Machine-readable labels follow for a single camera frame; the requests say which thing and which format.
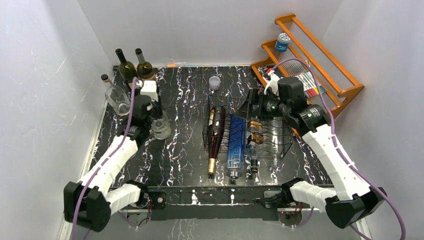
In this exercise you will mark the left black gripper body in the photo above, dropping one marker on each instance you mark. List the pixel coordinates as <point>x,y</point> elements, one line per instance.
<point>156,109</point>

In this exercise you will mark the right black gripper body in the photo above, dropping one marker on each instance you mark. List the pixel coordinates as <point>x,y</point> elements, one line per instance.
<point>268,106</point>

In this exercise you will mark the clear bottle white gold label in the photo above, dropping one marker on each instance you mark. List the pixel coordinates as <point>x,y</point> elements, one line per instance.
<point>116,97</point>

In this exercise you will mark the green silver-foil wine bottle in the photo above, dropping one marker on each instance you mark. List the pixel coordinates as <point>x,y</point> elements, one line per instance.
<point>144,68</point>

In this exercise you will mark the dark green white-label wine bottle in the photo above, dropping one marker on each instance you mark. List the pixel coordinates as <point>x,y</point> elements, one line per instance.
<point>126,69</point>

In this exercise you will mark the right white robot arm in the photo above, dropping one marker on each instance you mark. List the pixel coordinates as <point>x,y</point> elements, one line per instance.
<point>331,159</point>

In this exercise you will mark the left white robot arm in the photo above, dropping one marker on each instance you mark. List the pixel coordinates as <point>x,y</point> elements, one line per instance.
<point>109,165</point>

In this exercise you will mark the clear bottle black gold label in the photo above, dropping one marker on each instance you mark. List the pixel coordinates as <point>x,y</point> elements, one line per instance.
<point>256,145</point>

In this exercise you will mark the orange wooden shelf rack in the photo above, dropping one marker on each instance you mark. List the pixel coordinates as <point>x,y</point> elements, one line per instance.
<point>339,86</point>

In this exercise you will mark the dark red gold-foil wine bottle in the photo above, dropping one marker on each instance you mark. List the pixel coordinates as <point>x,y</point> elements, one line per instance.
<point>215,133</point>

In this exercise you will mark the blue clear glass bottle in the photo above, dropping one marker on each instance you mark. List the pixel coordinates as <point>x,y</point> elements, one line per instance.
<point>236,148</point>

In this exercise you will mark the pack of coloured markers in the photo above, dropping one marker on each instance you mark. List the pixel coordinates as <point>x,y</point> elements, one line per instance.
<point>313,86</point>

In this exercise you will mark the blue white lidded jar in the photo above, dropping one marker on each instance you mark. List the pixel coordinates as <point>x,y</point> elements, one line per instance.
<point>282,43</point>

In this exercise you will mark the small clear plastic cup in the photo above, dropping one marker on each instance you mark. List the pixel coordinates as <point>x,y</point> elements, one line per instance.
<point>214,83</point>

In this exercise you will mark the black wire wine rack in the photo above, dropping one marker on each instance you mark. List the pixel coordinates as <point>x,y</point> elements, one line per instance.
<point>231,104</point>

